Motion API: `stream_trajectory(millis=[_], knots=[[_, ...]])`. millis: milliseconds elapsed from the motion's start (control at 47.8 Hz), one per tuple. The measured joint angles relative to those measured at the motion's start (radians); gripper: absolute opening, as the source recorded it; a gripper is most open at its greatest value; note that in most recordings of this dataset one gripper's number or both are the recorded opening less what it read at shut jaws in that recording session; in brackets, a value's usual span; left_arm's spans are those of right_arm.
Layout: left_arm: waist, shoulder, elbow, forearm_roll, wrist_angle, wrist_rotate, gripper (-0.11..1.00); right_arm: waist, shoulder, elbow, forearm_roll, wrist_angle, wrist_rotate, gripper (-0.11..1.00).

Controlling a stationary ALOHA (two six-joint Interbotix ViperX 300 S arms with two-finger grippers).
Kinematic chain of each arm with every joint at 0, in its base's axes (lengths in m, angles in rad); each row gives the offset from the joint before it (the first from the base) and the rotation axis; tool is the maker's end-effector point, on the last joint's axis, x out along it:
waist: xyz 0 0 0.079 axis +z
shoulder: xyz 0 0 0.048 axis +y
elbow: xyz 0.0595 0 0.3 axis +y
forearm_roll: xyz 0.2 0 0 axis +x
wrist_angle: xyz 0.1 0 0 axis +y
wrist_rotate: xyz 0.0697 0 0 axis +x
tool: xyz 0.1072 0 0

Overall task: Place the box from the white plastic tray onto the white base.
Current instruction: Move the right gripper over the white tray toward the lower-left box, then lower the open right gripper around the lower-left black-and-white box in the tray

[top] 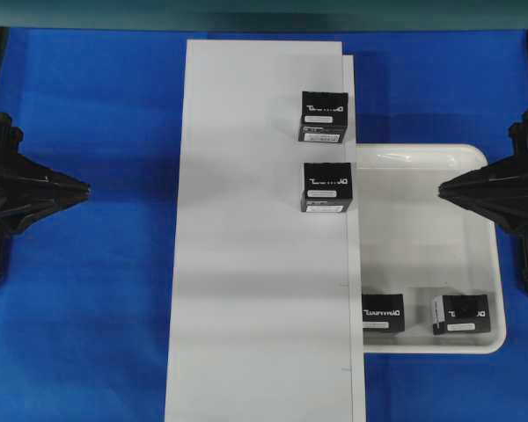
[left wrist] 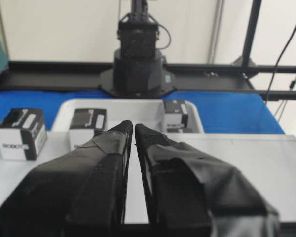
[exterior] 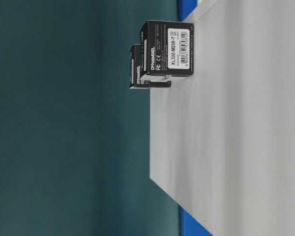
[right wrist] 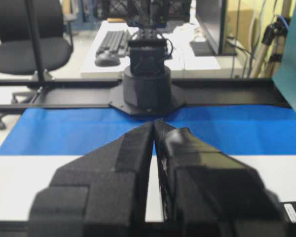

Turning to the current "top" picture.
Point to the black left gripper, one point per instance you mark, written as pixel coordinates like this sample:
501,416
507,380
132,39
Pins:
27,171

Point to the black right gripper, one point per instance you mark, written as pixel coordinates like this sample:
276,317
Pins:
506,176

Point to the black box with white lettering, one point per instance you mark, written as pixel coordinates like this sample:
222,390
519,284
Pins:
383,313

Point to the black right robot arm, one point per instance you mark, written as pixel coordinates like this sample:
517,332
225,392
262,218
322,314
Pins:
506,202

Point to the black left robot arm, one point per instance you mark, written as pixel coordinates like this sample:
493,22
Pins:
29,192

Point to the black box in tray corner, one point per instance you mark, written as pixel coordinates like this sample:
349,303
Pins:
456,314

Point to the black box middle on base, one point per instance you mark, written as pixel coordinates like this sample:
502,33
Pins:
326,187

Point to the black box on base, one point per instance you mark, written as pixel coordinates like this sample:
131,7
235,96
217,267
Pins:
324,117
326,187

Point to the black box far on base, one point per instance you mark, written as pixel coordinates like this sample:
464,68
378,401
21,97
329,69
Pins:
324,117

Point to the white base board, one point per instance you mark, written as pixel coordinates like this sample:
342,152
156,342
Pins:
264,296

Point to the blue table cloth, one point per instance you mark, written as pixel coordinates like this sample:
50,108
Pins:
85,297

